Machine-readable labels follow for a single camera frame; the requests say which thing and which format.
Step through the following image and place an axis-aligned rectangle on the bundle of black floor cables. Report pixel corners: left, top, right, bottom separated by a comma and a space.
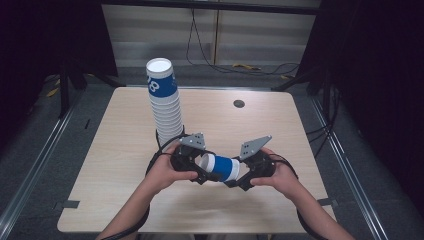
305, 78, 342, 159

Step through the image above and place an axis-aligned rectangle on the person's right hand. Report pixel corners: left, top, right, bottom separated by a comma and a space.
250, 148, 303, 201

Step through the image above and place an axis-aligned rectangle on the black wire cup holder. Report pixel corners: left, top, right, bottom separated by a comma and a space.
154, 125, 187, 152

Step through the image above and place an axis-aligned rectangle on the stack of white paper cups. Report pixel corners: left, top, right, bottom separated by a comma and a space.
145, 57, 185, 148

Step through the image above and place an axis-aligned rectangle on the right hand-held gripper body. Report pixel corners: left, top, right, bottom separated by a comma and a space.
238, 134, 277, 181

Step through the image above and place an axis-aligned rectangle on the person's left hand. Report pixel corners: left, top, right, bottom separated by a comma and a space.
144, 143, 199, 201

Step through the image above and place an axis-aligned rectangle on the hanging black cable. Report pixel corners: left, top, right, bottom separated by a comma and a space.
185, 8, 301, 77

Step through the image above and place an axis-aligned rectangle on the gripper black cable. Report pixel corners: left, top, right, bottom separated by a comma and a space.
269, 153, 331, 240
99, 133, 192, 240

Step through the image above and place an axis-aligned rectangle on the blue banded paper cup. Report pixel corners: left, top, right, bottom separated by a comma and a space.
198, 152, 241, 183

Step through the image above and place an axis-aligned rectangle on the black metal stand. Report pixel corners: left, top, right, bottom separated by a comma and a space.
58, 56, 127, 119

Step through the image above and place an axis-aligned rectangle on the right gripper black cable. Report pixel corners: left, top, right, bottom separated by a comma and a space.
269, 153, 331, 240

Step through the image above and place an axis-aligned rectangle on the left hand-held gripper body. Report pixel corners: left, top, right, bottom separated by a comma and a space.
170, 132, 208, 174

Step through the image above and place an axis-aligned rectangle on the metal floor rail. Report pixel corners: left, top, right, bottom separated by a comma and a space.
0, 84, 88, 236
308, 94, 389, 240

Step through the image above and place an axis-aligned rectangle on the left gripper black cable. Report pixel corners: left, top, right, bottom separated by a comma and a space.
99, 133, 192, 240

